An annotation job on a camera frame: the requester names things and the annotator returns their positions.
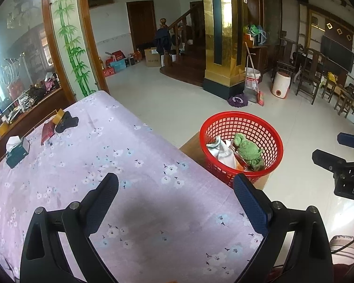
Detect black wall television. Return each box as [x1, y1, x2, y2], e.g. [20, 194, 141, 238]
[321, 35, 354, 74]

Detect cardboard box under basket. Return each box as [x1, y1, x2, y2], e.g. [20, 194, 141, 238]
[179, 131, 269, 192]

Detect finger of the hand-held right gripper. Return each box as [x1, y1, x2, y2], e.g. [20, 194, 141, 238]
[338, 132, 354, 151]
[312, 149, 347, 172]

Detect red and white plastic bag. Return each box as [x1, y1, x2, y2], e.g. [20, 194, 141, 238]
[234, 150, 250, 171]

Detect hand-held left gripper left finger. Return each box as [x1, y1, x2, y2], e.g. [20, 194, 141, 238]
[19, 172, 120, 283]

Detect dark red packet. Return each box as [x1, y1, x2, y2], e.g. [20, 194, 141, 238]
[41, 121, 56, 146]

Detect pale patterned cloth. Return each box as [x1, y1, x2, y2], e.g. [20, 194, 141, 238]
[330, 235, 354, 265]

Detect purple floral tablecloth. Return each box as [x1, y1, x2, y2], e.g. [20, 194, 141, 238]
[0, 91, 266, 283]

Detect brown wooden door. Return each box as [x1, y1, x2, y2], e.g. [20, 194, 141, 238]
[126, 0, 157, 54]

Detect wooden sideboard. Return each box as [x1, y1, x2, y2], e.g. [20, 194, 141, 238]
[0, 85, 68, 166]

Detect black fabric pouch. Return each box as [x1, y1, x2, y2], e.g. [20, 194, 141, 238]
[55, 111, 80, 134]

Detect black cable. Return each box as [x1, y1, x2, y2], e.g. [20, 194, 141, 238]
[330, 235, 354, 254]

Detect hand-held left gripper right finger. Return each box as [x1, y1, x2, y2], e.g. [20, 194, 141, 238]
[233, 173, 334, 283]

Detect green bamboo wall decal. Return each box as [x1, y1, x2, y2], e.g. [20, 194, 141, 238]
[53, 0, 96, 98]

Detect white cylindrical appliance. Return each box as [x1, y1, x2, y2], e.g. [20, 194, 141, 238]
[271, 71, 291, 99]

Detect gold and black pillar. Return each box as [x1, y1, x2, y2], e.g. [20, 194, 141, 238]
[201, 0, 250, 99]

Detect teal tissue box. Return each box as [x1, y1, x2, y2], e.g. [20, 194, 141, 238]
[5, 136, 30, 169]

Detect teal gift box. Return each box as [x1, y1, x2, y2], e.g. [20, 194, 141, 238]
[110, 59, 127, 71]

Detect dark jacket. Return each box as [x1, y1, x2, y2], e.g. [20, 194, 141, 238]
[153, 28, 172, 55]

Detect purple mop head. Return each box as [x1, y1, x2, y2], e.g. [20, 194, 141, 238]
[228, 94, 246, 108]

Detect green bags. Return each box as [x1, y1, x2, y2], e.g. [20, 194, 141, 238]
[248, 24, 267, 46]

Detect brown tape roll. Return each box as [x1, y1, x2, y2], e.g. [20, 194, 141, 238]
[52, 109, 66, 125]

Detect white bucket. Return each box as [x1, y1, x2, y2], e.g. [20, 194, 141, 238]
[244, 67, 261, 92]

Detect red plastic mesh basket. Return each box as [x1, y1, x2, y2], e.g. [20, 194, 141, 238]
[200, 110, 284, 187]

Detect green towel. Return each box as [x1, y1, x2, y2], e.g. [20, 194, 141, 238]
[233, 133, 265, 171]

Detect broom with red dustpan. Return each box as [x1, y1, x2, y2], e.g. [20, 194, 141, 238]
[243, 42, 265, 107]

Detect white wad with green string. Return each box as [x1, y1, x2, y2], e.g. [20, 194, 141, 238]
[206, 137, 225, 151]

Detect dark wooden chair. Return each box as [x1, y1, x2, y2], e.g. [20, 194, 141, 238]
[296, 49, 326, 105]
[273, 37, 298, 80]
[334, 88, 354, 124]

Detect wooden stair railing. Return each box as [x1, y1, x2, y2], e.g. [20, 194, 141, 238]
[159, 4, 207, 65]

